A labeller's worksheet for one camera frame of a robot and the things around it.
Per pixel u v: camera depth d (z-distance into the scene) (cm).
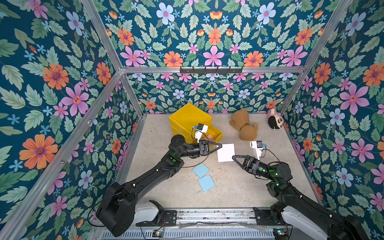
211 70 93
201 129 65
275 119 104
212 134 96
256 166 60
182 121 86
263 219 73
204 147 61
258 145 64
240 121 103
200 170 90
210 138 95
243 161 66
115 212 41
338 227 42
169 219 73
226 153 64
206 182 85
